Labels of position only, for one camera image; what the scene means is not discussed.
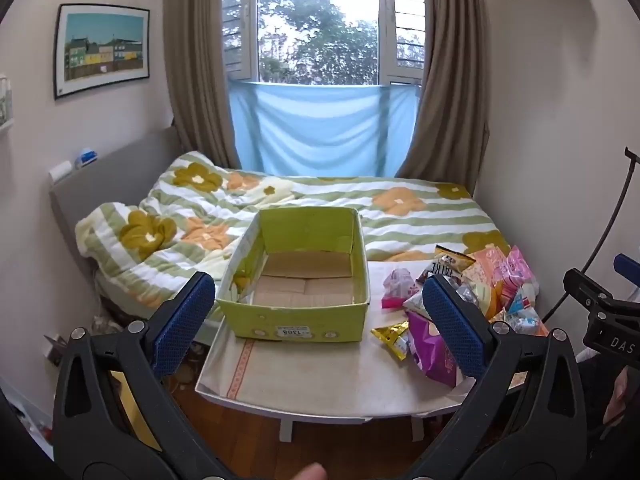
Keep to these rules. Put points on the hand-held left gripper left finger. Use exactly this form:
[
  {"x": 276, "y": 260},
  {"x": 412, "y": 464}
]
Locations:
[{"x": 182, "y": 327}]

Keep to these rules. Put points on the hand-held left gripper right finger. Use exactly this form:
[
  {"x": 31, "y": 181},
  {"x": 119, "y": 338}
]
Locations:
[{"x": 455, "y": 330}]

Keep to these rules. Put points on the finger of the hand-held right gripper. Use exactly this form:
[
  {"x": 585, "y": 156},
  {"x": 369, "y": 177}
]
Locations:
[
  {"x": 577, "y": 285},
  {"x": 629, "y": 267}
]

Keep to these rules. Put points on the pile of snack packets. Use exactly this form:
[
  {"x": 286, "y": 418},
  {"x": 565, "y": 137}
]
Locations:
[{"x": 502, "y": 280}]

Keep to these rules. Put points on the green cardboard box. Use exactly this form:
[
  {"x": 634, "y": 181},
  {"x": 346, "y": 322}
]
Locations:
[{"x": 300, "y": 290}]

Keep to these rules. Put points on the person's right hand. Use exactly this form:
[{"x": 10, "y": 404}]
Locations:
[{"x": 627, "y": 397}]

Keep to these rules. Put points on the person's left hand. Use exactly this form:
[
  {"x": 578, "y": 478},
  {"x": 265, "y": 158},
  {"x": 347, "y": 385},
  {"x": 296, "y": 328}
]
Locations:
[{"x": 305, "y": 472}]

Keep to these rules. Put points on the floral striped blanket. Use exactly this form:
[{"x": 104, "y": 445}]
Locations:
[{"x": 200, "y": 220}]

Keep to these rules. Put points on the black gooseneck stand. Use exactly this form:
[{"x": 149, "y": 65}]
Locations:
[{"x": 631, "y": 158}]

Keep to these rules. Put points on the small white table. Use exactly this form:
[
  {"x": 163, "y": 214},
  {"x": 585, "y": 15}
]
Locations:
[{"x": 286, "y": 430}]

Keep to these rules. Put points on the grey bed headboard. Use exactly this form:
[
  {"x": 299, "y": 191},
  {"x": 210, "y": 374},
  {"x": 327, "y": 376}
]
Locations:
[{"x": 110, "y": 175}]

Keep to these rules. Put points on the white box on headboard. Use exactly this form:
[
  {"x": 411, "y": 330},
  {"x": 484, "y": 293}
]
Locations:
[{"x": 60, "y": 171}]

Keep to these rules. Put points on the brown curtain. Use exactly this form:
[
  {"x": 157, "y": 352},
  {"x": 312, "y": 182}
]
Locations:
[
  {"x": 200, "y": 60},
  {"x": 450, "y": 85}
]

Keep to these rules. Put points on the light blue cloth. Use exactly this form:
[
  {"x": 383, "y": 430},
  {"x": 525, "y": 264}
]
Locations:
[{"x": 320, "y": 130}]

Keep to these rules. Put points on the framed houses picture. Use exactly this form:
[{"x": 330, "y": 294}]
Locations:
[{"x": 102, "y": 50}]

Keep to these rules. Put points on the white window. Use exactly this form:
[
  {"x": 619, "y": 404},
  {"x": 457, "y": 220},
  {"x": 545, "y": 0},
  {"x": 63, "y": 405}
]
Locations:
[{"x": 320, "y": 20}]

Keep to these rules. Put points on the wall shelf with cups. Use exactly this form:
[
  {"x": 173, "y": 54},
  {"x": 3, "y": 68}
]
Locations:
[{"x": 4, "y": 105}]

